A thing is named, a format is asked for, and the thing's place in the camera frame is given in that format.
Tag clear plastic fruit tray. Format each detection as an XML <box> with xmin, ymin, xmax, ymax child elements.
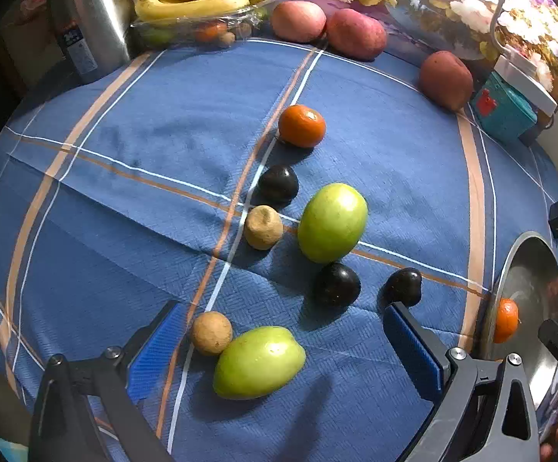
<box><xmin>131</xmin><ymin>2</ymin><xmax>272</xmax><ymax>50</ymax></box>

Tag stainless steel thermos jug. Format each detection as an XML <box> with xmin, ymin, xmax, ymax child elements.
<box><xmin>48</xmin><ymin>0</ymin><xmax>138</xmax><ymax>85</ymax></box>

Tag stainless steel bowl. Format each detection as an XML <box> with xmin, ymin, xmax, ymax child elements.
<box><xmin>480</xmin><ymin>232</ymin><xmax>558</xmax><ymax>412</ymax></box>

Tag lumpy brown fruit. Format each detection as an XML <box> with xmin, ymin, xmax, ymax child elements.
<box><xmin>244</xmin><ymin>205</ymin><xmax>284</xmax><ymax>251</ymax></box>

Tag round brown fruit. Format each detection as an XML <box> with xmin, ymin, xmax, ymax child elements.
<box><xmin>191</xmin><ymin>311</ymin><xmax>234</xmax><ymax>357</ymax></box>

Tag white box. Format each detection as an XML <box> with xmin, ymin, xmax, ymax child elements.
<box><xmin>493</xmin><ymin>54</ymin><xmax>558</xmax><ymax>116</ymax></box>

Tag large green fruit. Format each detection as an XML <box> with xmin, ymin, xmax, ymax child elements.
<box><xmin>212</xmin><ymin>326</ymin><xmax>307</xmax><ymax>400</ymax></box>
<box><xmin>297</xmin><ymin>183</ymin><xmax>369</xmax><ymax>264</ymax></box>

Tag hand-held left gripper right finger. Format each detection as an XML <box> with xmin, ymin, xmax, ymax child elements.
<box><xmin>382</xmin><ymin>301</ymin><xmax>542</xmax><ymax>462</ymax></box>

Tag heart-shaped black plum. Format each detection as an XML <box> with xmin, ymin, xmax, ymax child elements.
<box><xmin>384</xmin><ymin>267</ymin><xmax>423</xmax><ymax>308</ymax></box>

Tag blue checked tablecloth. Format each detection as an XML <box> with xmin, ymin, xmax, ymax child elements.
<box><xmin>0</xmin><ymin>36</ymin><xmax>558</xmax><ymax>462</ymax></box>

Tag person's right hand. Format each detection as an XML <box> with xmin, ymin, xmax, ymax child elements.
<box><xmin>540</xmin><ymin>422</ymin><xmax>558</xmax><ymax>462</ymax></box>

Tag teal box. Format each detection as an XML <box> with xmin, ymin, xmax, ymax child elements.
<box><xmin>469</xmin><ymin>71</ymin><xmax>538</xmax><ymax>143</ymax></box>

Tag red apple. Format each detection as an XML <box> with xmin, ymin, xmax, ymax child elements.
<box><xmin>270</xmin><ymin>1</ymin><xmax>327</xmax><ymax>43</ymax></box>
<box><xmin>418</xmin><ymin>50</ymin><xmax>474</xmax><ymax>112</ymax></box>
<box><xmin>326</xmin><ymin>8</ymin><xmax>388</xmax><ymax>61</ymax></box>

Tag white gooseneck lamp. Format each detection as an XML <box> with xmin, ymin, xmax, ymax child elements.
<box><xmin>488</xmin><ymin>0</ymin><xmax>523</xmax><ymax>59</ymax></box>

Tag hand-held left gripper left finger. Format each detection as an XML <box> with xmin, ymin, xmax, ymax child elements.
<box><xmin>28</xmin><ymin>300</ymin><xmax>190</xmax><ymax>462</ymax></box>

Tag orange tangerine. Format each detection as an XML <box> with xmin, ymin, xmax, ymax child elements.
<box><xmin>493</xmin><ymin>298</ymin><xmax>520</xmax><ymax>345</ymax></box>
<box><xmin>197</xmin><ymin>23</ymin><xmax>227</xmax><ymax>42</ymax></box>
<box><xmin>278</xmin><ymin>104</ymin><xmax>327</xmax><ymax>149</ymax></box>

